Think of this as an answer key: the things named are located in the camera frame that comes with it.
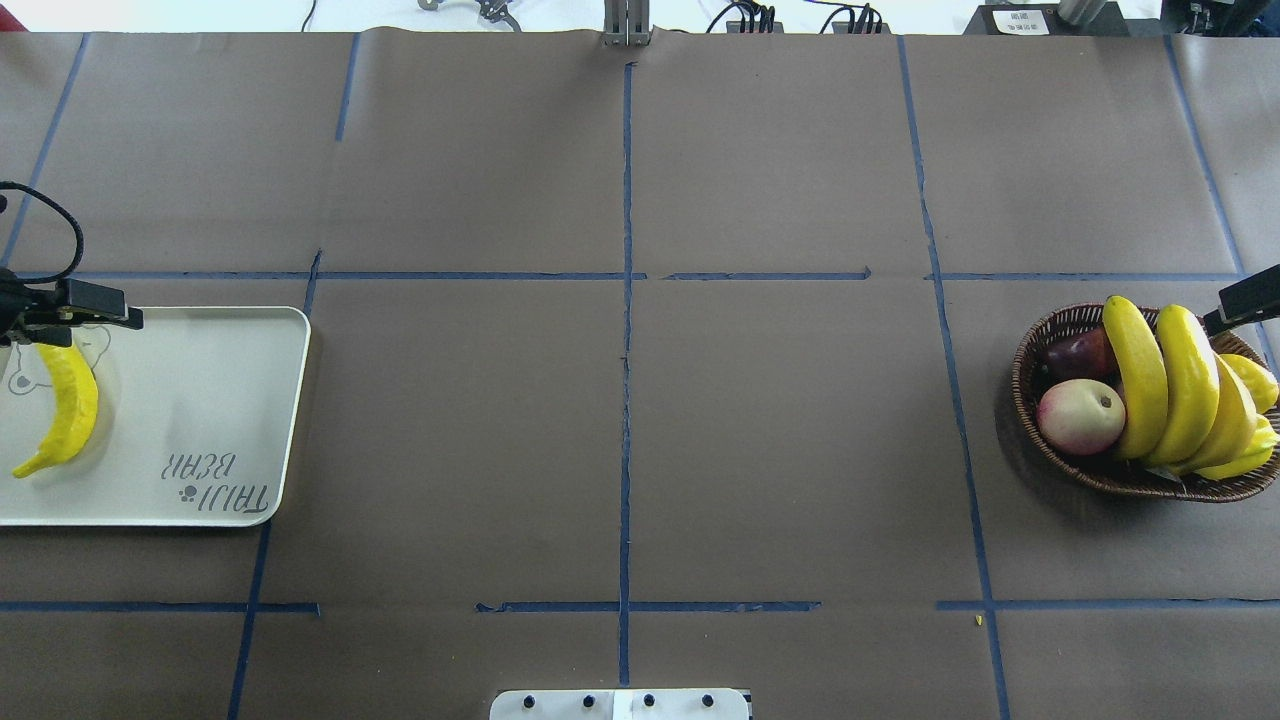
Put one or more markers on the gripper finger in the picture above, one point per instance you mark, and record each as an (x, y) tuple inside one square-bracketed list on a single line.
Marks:
[(72, 317), (1253, 299), (89, 298)]

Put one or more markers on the pink white peach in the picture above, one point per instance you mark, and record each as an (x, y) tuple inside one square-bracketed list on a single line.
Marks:
[(1081, 417)]

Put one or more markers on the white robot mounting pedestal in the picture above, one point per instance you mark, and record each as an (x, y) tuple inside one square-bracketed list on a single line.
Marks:
[(624, 703)]

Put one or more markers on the black box with label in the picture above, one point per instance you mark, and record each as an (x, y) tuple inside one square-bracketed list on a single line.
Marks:
[(1059, 18)]

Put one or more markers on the dark red apple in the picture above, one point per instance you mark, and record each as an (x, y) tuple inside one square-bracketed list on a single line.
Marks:
[(1087, 355)]

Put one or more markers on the yellow lemon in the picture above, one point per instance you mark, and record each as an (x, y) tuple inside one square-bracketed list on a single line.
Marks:
[(1259, 380)]

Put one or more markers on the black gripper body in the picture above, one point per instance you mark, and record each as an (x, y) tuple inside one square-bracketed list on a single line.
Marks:
[(92, 298)]

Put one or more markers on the aluminium frame post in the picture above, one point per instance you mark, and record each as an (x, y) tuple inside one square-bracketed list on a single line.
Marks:
[(627, 23)]

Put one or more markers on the white rectangular tray plate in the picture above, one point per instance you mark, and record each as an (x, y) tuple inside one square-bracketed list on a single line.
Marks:
[(195, 429)]

